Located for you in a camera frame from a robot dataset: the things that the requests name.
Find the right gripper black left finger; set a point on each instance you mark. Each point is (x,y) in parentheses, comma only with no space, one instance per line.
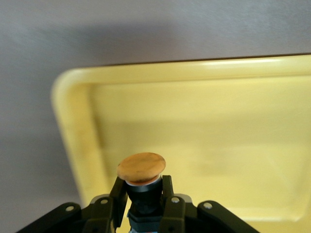
(102,211)

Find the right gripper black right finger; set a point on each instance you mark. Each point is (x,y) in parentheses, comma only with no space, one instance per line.
(179,216)

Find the yellow mushroom push button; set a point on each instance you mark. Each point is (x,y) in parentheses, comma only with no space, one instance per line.
(141,165)

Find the yellow plastic tray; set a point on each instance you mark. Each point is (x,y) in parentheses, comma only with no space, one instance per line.
(218,133)

